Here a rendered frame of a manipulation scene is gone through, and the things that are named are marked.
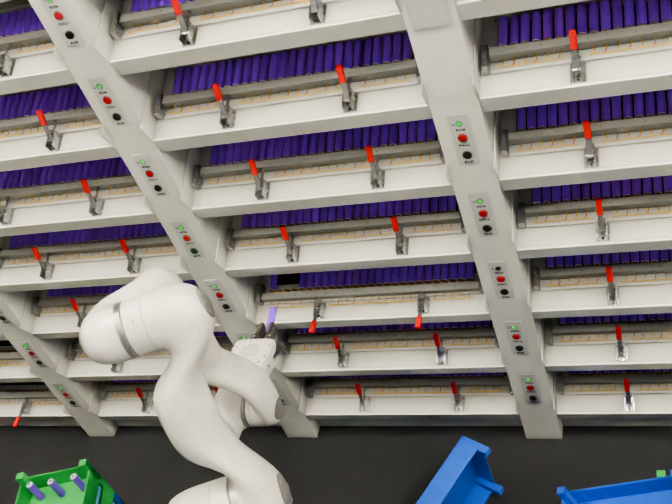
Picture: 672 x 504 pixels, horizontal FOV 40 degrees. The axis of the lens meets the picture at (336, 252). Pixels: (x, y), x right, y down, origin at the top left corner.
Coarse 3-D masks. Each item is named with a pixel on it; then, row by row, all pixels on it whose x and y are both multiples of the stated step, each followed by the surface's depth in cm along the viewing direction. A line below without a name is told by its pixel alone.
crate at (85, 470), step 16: (80, 464) 233; (16, 480) 236; (32, 480) 239; (64, 480) 240; (96, 480) 236; (32, 496) 240; (48, 496) 239; (64, 496) 237; (80, 496) 235; (96, 496) 234
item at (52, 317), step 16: (64, 288) 258; (80, 288) 256; (96, 288) 254; (112, 288) 252; (32, 304) 259; (48, 304) 257; (64, 304) 256; (80, 304) 254; (32, 320) 259; (48, 320) 258; (64, 320) 256; (80, 320) 251; (48, 336) 259; (64, 336) 258
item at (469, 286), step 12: (348, 288) 225; (360, 288) 224; (372, 288) 222; (384, 288) 221; (396, 288) 220; (408, 288) 219; (420, 288) 218; (432, 288) 217; (444, 288) 216; (456, 288) 214; (468, 288) 213; (264, 300) 233; (276, 300) 232; (288, 300) 231; (300, 300) 230; (408, 300) 219
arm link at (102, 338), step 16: (144, 272) 166; (160, 272) 167; (128, 288) 162; (144, 288) 163; (96, 304) 159; (112, 304) 156; (96, 320) 153; (112, 320) 152; (80, 336) 154; (96, 336) 152; (112, 336) 151; (96, 352) 152; (112, 352) 152; (128, 352) 153
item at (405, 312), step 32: (256, 288) 235; (288, 288) 234; (320, 288) 230; (480, 288) 212; (256, 320) 233; (288, 320) 230; (320, 320) 227; (352, 320) 224; (384, 320) 222; (448, 320) 218; (480, 320) 216
